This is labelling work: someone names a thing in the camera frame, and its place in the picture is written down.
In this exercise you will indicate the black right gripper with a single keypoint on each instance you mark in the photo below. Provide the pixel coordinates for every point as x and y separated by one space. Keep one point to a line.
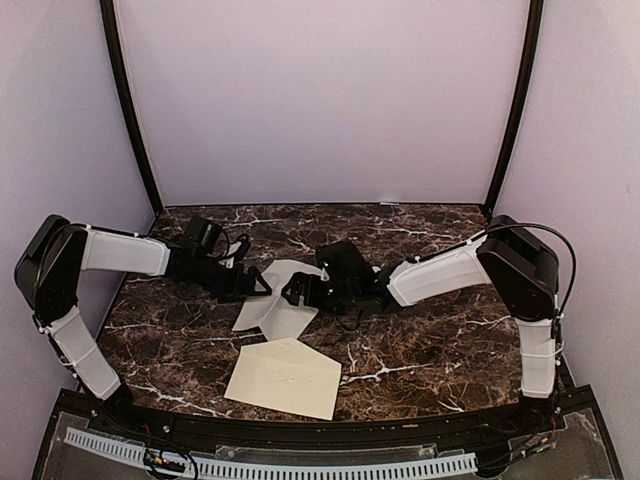
298 281

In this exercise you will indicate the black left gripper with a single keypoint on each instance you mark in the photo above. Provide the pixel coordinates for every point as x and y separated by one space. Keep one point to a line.
235 290

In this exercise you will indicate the white letter paper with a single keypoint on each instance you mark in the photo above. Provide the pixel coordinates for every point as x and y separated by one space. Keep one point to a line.
273 315

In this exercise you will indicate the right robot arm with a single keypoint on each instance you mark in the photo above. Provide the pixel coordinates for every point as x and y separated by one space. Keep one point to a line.
507 255

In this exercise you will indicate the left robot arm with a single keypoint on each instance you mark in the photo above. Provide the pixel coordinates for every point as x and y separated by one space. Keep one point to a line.
47 274

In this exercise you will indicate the cream envelope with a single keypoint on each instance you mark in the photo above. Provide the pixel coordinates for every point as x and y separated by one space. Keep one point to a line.
287 376

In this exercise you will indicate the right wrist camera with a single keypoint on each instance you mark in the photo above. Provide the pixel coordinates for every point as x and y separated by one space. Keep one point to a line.
342 261

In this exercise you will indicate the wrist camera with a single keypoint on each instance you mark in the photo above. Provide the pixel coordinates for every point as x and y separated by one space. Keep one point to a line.
342 261
200 236

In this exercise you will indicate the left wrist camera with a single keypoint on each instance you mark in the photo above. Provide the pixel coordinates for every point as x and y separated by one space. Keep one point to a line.
200 236

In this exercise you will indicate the black front rail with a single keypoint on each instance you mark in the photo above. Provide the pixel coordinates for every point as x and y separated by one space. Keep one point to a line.
488 428

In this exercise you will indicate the white slotted cable duct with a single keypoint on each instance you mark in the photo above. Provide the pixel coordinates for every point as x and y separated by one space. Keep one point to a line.
255 463

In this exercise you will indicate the black corner frame post right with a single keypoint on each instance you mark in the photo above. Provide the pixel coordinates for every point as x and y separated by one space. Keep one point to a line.
517 107

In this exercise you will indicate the black corner frame post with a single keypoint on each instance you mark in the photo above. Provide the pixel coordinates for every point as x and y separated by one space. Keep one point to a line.
123 89
517 107

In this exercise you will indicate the black corner frame post left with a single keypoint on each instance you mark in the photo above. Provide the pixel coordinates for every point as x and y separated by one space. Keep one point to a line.
123 89

